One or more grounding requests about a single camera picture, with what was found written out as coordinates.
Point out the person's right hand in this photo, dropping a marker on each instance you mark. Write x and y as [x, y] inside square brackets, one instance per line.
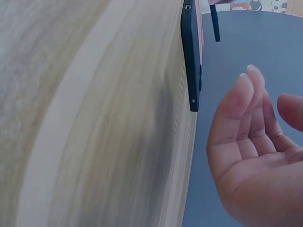
[255, 179]

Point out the person's left hand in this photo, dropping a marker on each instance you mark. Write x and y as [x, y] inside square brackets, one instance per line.
[220, 1]

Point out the person's left fingers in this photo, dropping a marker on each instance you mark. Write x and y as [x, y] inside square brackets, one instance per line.
[220, 1]

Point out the thin black stick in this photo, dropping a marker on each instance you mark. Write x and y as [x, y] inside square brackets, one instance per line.
[215, 23]

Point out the black cased phone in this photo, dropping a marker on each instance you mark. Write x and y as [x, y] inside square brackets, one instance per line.
[192, 54]

